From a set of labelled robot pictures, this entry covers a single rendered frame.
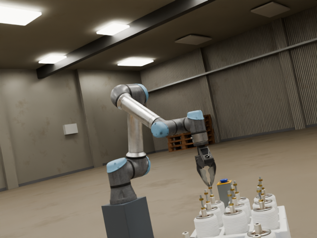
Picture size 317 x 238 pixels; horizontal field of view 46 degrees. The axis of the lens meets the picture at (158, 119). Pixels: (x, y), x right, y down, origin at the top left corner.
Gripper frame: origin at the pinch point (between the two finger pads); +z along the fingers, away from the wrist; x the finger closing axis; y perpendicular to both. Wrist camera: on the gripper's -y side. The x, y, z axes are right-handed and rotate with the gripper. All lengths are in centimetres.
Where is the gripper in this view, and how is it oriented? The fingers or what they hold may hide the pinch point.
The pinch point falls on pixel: (209, 183)
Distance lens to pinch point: 180.2
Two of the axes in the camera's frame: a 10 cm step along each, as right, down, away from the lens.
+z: 1.9, 9.8, -0.4
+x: -9.8, 1.9, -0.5
